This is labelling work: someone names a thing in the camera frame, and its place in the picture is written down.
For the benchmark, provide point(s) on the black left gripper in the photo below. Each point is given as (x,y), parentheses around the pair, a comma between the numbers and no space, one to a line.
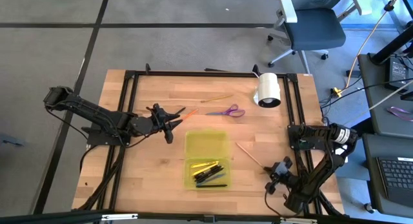
(158,122)

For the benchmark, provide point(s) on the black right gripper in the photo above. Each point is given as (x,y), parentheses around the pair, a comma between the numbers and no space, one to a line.
(284,180)

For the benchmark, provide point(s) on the orange pencil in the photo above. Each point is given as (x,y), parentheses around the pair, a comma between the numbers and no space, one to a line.
(191,114)

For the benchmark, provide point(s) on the natural wood pencil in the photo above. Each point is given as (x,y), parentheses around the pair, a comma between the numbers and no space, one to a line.
(250,154)

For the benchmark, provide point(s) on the yellow-green translucent supply box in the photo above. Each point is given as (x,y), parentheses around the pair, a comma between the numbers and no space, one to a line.
(206,143)

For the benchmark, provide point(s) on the yellow pencil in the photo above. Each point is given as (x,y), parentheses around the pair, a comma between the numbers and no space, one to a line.
(217,98)

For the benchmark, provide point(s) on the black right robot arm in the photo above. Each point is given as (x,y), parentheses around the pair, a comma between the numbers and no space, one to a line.
(309,182)

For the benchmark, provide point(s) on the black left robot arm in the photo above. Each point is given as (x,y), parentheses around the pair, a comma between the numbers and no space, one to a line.
(96,112)

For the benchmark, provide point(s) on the dark grey keyboard desk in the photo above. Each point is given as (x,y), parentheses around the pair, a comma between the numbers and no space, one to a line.
(371,172)

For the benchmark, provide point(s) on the yellow plug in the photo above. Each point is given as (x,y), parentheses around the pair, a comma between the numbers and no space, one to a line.
(336,92)

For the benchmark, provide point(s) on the black keyboard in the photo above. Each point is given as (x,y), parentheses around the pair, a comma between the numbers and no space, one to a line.
(398,177)

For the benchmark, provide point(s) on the purple ribbon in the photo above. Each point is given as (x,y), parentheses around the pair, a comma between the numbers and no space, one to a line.
(394,111)

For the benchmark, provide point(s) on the black rig crossbar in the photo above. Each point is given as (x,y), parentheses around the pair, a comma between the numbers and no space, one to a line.
(64,217)

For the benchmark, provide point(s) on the grey office chair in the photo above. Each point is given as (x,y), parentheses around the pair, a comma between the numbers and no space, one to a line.
(314,28)

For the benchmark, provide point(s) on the black power adapter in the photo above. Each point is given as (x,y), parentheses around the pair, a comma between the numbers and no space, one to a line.
(397,74)

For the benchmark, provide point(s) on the black desk beam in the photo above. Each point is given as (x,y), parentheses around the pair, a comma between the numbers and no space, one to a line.
(390,48)

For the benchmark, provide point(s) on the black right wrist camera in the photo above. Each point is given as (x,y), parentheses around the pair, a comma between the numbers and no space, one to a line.
(282,166)

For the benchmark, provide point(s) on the black aluminium table frame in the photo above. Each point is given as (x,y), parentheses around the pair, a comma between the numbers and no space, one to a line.
(193,74)

